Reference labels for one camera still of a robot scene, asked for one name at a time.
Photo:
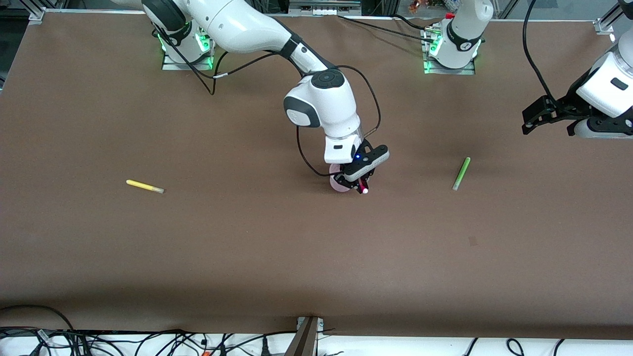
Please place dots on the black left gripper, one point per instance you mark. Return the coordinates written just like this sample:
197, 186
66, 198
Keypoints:
565, 109

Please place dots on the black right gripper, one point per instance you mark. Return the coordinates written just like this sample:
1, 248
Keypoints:
357, 185

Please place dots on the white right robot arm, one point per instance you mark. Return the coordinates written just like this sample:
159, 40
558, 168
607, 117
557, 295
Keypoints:
237, 29

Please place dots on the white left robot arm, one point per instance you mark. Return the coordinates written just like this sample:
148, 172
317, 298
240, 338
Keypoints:
608, 84

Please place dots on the pink plastic cup holder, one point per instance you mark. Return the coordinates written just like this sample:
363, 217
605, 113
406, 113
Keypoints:
337, 183

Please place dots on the green marker pen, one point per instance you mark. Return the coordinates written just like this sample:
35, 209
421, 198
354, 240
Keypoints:
461, 173

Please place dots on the grey power strip box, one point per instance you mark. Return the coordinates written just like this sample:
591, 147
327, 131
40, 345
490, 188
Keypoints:
324, 6

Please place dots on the yellow marker pen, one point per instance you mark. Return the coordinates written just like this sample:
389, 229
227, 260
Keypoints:
144, 186

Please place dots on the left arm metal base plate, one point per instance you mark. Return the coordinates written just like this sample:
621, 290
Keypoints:
465, 71

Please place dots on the aluminium frame corner profile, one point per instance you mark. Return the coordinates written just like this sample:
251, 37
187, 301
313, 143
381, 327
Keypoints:
606, 22
35, 12

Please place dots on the metal table edge bracket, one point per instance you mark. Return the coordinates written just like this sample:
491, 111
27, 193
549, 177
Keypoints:
306, 336

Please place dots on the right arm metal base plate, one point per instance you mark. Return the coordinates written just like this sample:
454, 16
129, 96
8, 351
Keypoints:
173, 66

